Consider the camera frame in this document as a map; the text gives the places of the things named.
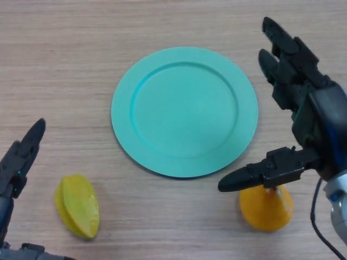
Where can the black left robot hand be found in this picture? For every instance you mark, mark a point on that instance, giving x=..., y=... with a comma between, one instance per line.
x=19, y=159

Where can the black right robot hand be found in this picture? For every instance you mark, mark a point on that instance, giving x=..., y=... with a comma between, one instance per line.
x=317, y=113

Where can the yellow starfruit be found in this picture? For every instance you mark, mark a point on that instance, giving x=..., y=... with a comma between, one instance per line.
x=77, y=205

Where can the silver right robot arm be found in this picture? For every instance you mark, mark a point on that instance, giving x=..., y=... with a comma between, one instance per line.
x=339, y=205

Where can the green round plate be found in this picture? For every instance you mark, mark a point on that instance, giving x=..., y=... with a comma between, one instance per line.
x=184, y=113

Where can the orange pear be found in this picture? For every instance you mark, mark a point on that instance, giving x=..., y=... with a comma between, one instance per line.
x=265, y=211

